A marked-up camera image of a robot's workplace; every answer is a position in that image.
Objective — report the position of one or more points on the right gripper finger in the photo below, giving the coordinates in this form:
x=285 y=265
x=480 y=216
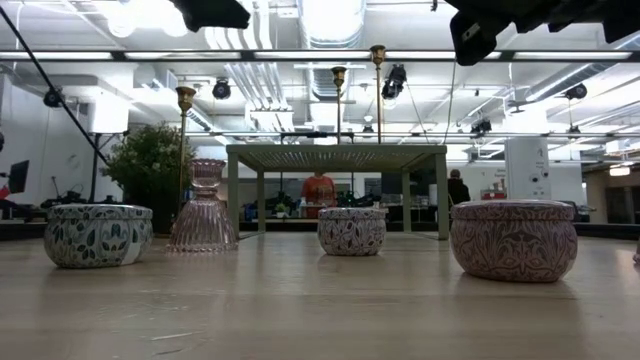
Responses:
x=477 y=42
x=490 y=6

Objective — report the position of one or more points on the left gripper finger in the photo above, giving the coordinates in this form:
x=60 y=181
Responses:
x=215 y=14

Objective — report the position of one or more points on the short brass candlestick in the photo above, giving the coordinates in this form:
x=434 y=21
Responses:
x=339 y=115

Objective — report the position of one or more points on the pink patterned candle tin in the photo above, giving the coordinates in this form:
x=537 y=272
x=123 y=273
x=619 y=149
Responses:
x=512 y=245

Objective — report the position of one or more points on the white purple-leaf candle tin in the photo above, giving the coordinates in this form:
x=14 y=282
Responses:
x=351 y=232

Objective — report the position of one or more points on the green metal shelf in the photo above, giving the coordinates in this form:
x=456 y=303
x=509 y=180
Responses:
x=335 y=157

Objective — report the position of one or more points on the white pillar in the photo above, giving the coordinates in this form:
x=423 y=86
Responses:
x=527 y=170

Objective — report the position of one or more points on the person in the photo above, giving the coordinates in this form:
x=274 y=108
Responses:
x=318 y=192
x=457 y=192

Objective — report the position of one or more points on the red shelving unit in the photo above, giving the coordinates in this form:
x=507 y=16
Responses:
x=492 y=194

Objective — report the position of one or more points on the green potted plant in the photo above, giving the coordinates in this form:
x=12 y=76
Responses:
x=147 y=165

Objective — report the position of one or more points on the small green desk plant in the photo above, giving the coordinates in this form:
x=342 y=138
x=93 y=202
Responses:
x=281 y=210

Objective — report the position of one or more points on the green floral candle tin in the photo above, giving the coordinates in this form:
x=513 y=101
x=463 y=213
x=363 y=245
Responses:
x=95 y=237

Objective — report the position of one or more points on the black monitor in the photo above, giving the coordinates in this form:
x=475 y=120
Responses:
x=19 y=176

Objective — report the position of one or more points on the black overhead frame bar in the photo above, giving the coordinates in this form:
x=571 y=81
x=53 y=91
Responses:
x=310 y=55

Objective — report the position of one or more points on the glowing wall lamp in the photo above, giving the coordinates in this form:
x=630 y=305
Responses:
x=620 y=171

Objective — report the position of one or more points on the black frame post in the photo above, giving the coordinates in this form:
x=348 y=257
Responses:
x=95 y=170

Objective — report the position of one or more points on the black table edge rail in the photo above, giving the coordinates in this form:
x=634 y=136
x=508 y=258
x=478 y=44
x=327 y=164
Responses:
x=607 y=231

